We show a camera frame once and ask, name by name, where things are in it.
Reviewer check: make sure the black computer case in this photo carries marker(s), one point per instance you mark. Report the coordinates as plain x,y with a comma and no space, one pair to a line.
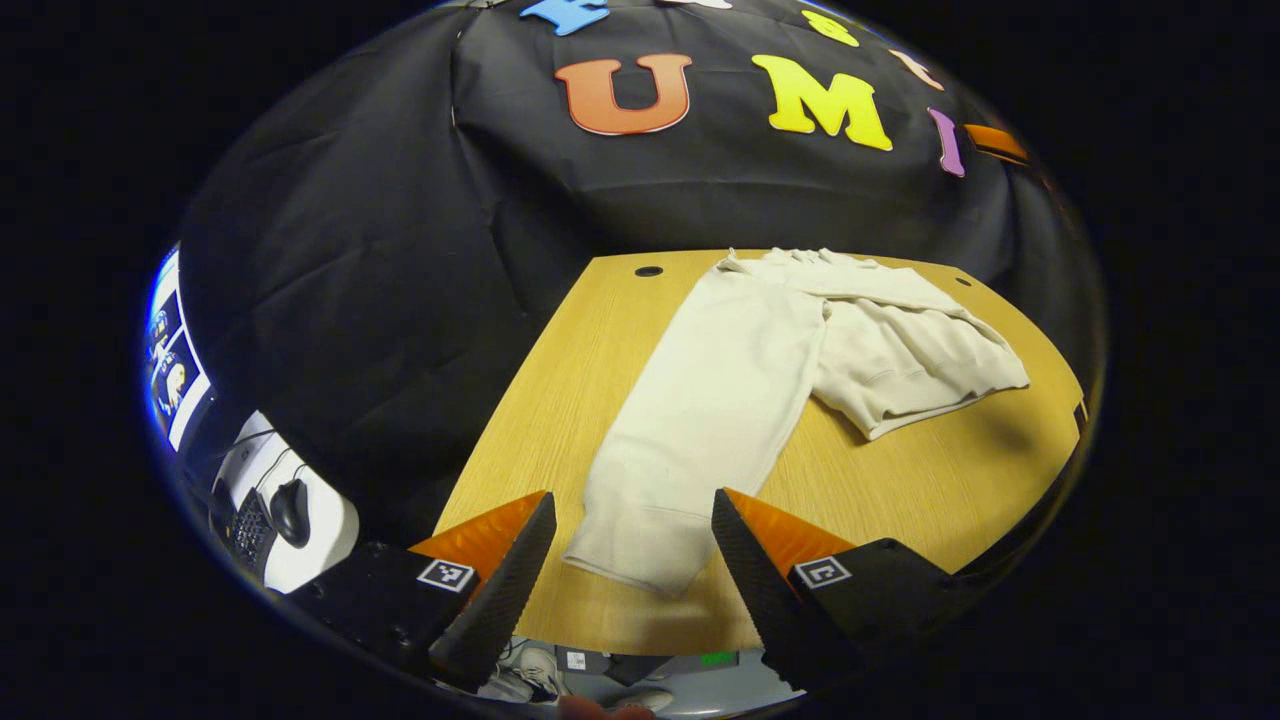
620,665

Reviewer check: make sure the white sneaker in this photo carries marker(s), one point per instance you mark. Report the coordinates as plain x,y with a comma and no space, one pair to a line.
540,668
640,698

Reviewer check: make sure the black computer mouse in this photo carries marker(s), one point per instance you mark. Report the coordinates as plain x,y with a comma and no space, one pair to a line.
290,510

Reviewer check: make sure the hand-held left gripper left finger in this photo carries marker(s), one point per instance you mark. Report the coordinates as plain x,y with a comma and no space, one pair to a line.
500,600

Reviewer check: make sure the cream knit sweater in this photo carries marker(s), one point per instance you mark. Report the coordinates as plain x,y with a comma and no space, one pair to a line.
720,400

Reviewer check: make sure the white side table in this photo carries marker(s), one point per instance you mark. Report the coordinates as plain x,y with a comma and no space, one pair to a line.
335,530

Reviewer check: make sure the black keyboard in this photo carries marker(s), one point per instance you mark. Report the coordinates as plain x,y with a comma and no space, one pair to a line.
252,530

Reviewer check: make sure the computer monitor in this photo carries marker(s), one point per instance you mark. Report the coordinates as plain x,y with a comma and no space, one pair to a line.
175,360

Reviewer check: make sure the black backdrop cloth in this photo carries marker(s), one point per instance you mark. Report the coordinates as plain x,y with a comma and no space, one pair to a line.
400,300

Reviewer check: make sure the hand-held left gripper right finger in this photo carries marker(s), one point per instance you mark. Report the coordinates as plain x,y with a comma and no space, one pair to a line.
765,600

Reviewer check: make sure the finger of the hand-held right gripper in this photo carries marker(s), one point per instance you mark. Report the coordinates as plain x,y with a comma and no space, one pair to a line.
998,143

